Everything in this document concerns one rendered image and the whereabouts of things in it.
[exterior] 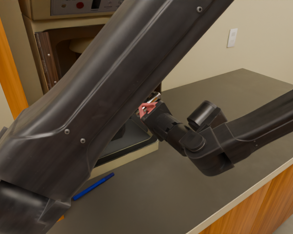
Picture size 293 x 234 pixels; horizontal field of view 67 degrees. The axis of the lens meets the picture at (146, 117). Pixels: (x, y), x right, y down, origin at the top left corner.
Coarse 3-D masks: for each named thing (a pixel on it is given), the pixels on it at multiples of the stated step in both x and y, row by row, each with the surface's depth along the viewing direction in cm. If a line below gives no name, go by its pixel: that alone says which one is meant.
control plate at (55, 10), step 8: (56, 0) 38; (64, 0) 39; (72, 0) 40; (80, 0) 40; (88, 0) 41; (104, 0) 43; (112, 0) 44; (56, 8) 40; (64, 8) 41; (72, 8) 41; (80, 8) 42; (88, 8) 43; (104, 8) 45; (112, 8) 46
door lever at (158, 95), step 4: (152, 92) 63; (156, 92) 61; (152, 96) 61; (156, 96) 61; (160, 96) 61; (148, 100) 61; (152, 100) 60; (156, 100) 61; (144, 108) 60; (136, 112) 60
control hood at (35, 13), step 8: (32, 0) 36; (40, 0) 37; (48, 0) 38; (32, 8) 38; (40, 8) 39; (48, 8) 39; (32, 16) 40; (40, 16) 40; (48, 16) 41; (56, 16) 42; (64, 16) 43; (72, 16) 44; (80, 16) 45
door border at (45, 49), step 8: (40, 32) 43; (40, 40) 44; (48, 40) 44; (40, 48) 44; (48, 48) 45; (40, 56) 45; (48, 56) 46; (48, 64) 46; (48, 72) 47; (56, 72) 48; (48, 80) 48; (56, 80) 49
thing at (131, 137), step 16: (48, 32) 44; (64, 32) 46; (80, 32) 47; (96, 32) 49; (64, 48) 47; (80, 48) 49; (64, 64) 48; (128, 128) 67; (144, 128) 71; (112, 144) 66; (128, 144) 70; (144, 144) 74; (112, 160) 69
